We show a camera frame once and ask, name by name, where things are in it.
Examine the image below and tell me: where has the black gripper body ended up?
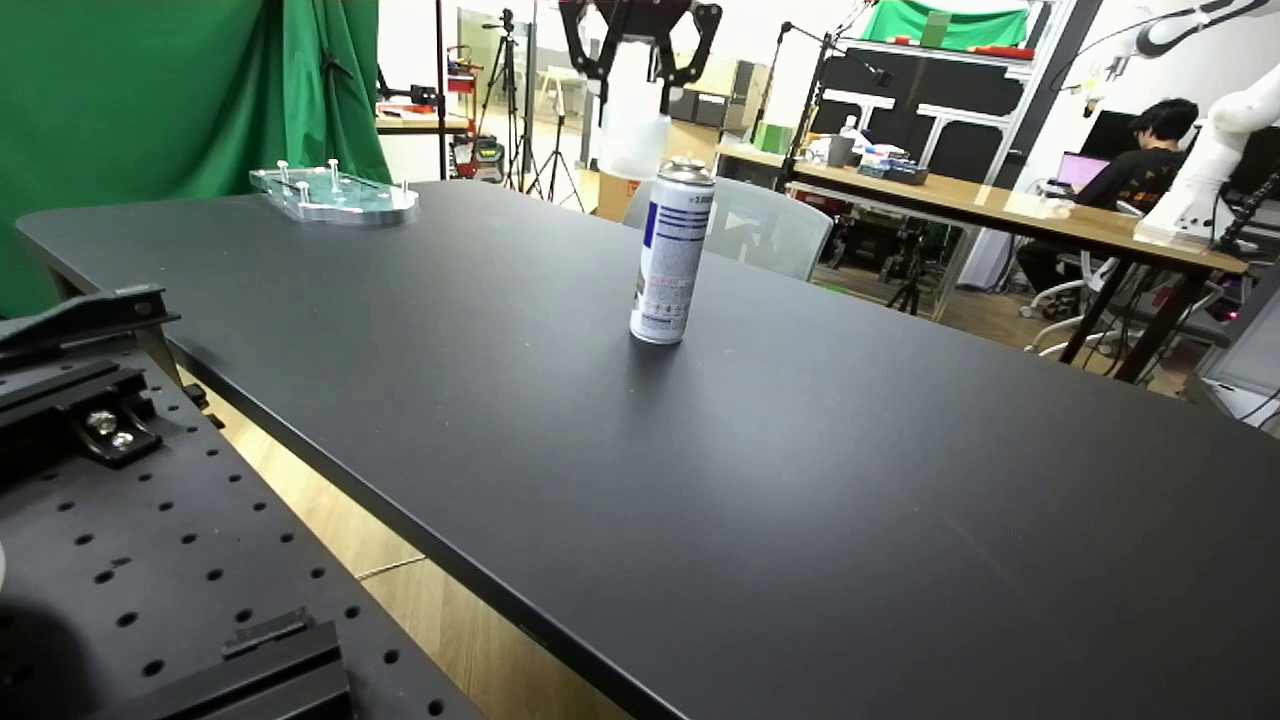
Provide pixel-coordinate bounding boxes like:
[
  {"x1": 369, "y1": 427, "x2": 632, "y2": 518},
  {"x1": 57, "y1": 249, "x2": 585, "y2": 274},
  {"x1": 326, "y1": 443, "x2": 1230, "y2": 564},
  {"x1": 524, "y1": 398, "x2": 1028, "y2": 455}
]
[{"x1": 600, "y1": 0, "x2": 699, "y2": 39}]

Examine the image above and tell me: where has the white translucent can lid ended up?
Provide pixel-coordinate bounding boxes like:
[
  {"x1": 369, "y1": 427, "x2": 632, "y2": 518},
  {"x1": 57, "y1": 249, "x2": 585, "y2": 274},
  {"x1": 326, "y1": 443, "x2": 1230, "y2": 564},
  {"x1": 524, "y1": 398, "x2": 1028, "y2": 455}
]
[{"x1": 590, "y1": 35, "x2": 674, "y2": 182}]

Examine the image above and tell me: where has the black tripod stand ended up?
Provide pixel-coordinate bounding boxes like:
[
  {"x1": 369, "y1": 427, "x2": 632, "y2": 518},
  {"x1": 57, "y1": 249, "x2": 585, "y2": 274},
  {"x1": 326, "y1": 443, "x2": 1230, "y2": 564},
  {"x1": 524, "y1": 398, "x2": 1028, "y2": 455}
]
[{"x1": 521, "y1": 0, "x2": 590, "y2": 218}]

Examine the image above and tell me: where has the brown cardboard box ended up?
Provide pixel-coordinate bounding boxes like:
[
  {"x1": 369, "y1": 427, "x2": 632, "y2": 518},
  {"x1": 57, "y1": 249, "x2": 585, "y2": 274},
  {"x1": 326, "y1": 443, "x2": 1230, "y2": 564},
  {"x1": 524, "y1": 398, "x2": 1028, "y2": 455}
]
[{"x1": 590, "y1": 167, "x2": 639, "y2": 224}]

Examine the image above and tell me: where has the small wooden side table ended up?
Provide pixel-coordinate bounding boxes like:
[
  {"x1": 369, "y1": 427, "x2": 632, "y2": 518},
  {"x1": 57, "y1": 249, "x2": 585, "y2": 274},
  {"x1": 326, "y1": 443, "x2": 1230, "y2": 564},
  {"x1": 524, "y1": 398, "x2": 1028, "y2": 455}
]
[{"x1": 370, "y1": 101, "x2": 475, "y2": 145}]

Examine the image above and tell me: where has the gray office chair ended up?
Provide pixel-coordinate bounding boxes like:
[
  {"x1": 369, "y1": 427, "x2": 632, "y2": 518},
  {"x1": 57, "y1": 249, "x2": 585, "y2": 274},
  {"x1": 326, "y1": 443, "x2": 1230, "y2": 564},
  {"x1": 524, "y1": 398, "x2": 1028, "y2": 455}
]
[{"x1": 624, "y1": 177, "x2": 835, "y2": 283}]

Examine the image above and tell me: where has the white blue-label spray can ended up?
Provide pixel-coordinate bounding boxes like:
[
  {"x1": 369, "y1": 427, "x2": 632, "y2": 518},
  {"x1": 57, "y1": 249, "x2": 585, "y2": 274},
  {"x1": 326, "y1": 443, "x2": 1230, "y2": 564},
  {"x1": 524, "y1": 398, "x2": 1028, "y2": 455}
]
[{"x1": 624, "y1": 155, "x2": 718, "y2": 354}]

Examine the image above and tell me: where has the black shelf unit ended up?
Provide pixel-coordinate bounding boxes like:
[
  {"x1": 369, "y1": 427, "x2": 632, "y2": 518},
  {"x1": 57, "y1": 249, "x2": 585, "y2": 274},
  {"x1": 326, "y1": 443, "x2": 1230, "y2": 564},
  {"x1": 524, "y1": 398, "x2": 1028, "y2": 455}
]
[{"x1": 802, "y1": 39, "x2": 1040, "y2": 185}]

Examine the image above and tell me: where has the green cloth on shelf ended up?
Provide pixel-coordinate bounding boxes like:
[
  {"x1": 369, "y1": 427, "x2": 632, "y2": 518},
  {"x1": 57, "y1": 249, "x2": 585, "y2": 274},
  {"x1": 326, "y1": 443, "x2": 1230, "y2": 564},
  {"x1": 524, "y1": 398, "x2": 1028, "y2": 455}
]
[{"x1": 858, "y1": 0, "x2": 1040, "y2": 57}]

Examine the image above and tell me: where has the clear plastic tray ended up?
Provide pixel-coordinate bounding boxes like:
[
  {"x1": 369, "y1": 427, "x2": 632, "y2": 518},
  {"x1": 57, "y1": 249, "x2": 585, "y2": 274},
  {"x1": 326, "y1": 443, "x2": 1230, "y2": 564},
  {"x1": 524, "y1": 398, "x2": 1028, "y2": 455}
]
[{"x1": 246, "y1": 155, "x2": 420, "y2": 230}]

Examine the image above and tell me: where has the long wooden desk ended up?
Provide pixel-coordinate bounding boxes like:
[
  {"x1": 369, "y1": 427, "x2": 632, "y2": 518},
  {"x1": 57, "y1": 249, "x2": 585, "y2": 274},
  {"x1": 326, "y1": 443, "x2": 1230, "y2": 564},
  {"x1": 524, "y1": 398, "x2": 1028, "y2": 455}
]
[{"x1": 717, "y1": 138, "x2": 1254, "y2": 394}]

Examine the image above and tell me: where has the purple-screen laptop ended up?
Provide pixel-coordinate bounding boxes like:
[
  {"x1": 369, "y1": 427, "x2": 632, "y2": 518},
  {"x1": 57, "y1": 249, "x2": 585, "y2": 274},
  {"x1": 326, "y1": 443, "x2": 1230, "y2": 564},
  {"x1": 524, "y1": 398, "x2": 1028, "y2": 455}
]
[{"x1": 1047, "y1": 149, "x2": 1111, "y2": 202}]

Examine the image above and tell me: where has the green screen curtain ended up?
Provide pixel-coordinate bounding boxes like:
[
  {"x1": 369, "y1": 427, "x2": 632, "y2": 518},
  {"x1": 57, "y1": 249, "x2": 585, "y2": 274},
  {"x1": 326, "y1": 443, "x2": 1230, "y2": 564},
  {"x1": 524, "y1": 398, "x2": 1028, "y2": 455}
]
[{"x1": 0, "y1": 0, "x2": 396, "y2": 321}]

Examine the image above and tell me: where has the seated person in black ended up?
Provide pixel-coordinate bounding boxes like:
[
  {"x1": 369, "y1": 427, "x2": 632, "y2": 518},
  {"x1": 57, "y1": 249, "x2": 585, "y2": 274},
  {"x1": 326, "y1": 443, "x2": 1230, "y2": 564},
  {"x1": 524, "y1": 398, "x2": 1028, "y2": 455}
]
[{"x1": 1017, "y1": 94, "x2": 1198, "y2": 302}]

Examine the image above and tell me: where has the black flat mounting bar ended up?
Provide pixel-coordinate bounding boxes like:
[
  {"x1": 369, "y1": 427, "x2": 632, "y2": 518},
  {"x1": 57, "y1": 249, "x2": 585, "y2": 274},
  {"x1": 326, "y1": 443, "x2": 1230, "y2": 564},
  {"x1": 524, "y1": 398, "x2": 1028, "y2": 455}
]
[{"x1": 116, "y1": 608, "x2": 354, "y2": 720}]

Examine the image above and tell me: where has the black metal clamp bracket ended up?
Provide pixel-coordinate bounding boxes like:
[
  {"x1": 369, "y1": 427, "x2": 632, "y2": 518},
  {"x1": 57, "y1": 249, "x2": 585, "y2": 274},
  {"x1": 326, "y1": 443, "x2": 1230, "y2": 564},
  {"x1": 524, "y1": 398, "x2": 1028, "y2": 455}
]
[{"x1": 0, "y1": 280, "x2": 183, "y2": 501}]

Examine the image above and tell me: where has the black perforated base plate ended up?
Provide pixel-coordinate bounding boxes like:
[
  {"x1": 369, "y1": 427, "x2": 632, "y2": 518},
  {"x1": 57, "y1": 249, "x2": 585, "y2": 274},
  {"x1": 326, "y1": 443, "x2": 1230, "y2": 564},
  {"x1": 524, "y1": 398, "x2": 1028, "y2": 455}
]
[{"x1": 0, "y1": 347, "x2": 482, "y2": 720}]

